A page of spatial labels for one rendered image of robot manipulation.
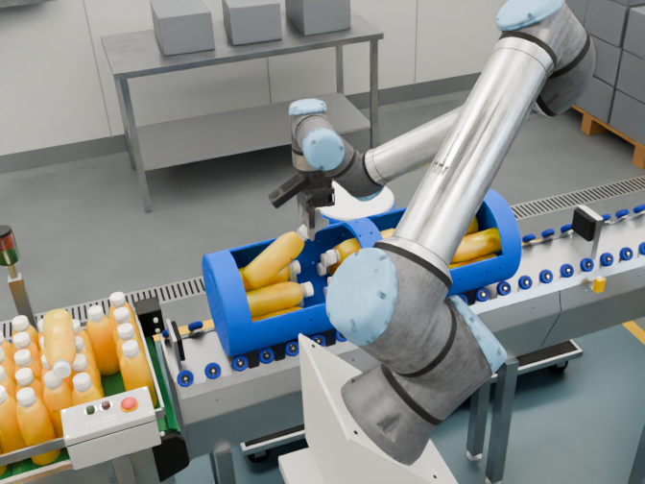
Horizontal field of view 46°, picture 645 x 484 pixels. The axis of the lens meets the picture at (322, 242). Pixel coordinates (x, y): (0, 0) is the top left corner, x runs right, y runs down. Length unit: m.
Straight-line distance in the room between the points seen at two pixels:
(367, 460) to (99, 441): 0.71
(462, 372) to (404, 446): 0.17
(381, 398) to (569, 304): 1.25
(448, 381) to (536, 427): 1.96
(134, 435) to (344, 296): 0.75
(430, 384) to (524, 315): 1.11
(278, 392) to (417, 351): 0.94
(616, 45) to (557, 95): 3.78
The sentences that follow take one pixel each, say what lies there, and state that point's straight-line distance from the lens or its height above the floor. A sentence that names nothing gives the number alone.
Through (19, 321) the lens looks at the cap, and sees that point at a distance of 2.16.
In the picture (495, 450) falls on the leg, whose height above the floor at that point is 0.21.
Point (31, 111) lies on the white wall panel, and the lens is 5.38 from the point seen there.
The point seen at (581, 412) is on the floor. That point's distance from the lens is 3.38.
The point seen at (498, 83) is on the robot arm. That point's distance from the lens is 1.39.
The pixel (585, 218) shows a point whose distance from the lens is 2.52.
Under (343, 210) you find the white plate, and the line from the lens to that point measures 2.55.
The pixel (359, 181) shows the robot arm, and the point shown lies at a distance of 1.79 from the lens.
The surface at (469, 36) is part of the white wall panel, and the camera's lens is 6.09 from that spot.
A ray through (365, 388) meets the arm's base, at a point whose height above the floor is 1.39.
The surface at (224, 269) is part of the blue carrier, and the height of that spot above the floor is 1.23.
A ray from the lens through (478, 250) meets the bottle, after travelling 2.22.
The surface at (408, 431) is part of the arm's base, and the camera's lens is 1.37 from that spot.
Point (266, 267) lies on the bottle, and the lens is 2.01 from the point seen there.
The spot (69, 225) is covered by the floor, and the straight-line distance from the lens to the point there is 4.79.
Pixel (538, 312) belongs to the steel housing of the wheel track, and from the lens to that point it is 2.44.
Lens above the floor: 2.35
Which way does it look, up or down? 33 degrees down
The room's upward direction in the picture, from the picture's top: 3 degrees counter-clockwise
